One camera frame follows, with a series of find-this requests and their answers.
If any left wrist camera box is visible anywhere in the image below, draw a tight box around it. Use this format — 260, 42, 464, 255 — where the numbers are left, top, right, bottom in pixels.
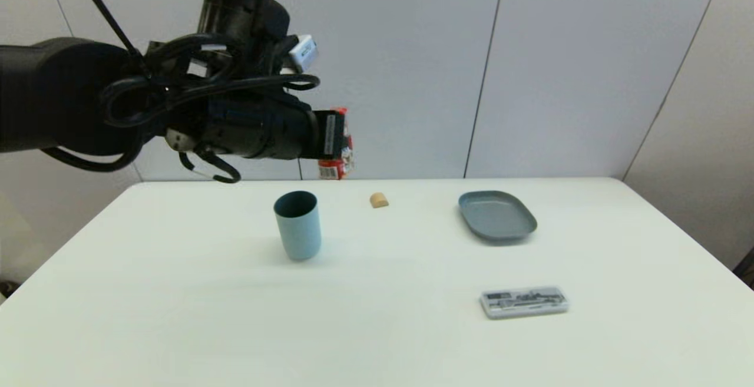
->
287, 34, 319, 74

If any clear flat tool case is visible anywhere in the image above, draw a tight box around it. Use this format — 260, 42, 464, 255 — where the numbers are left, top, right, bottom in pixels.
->
480, 286, 570, 320

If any grey-blue oval plate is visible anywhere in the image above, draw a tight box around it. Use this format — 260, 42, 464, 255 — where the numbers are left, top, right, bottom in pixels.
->
458, 191, 538, 242

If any light blue cup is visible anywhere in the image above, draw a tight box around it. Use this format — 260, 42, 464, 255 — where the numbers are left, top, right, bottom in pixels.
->
274, 190, 323, 261

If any dark object beside table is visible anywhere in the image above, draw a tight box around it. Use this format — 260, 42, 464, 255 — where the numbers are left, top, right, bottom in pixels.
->
732, 246, 754, 291

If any red snack packet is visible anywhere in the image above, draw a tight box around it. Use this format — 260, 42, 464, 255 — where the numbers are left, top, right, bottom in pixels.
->
318, 107, 355, 181

